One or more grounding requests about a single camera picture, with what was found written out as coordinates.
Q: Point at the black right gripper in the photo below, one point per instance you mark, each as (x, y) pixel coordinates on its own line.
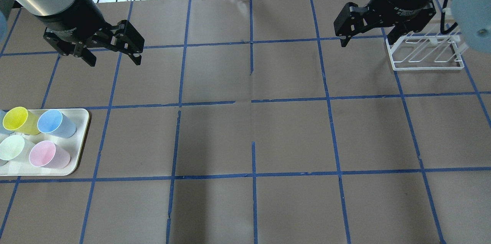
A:
(402, 0)

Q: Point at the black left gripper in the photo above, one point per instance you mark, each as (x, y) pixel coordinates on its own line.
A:
(72, 15)

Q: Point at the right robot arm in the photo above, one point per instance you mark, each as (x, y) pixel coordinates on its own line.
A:
(473, 19)

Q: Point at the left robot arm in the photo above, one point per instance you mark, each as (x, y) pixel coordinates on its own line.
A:
(39, 9)

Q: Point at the blue plastic cup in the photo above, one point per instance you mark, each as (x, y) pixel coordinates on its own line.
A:
(55, 123)

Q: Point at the yellow plastic cup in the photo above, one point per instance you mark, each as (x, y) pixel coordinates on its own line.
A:
(22, 120)

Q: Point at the pink plastic cup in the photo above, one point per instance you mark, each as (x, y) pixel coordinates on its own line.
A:
(47, 154)

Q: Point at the pale green plastic cup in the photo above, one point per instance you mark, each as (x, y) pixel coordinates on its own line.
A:
(16, 148)

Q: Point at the cream plastic tray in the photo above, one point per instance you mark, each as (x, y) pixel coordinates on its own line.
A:
(72, 145)

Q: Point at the white wire cup rack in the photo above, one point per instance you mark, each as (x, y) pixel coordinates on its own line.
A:
(428, 50)

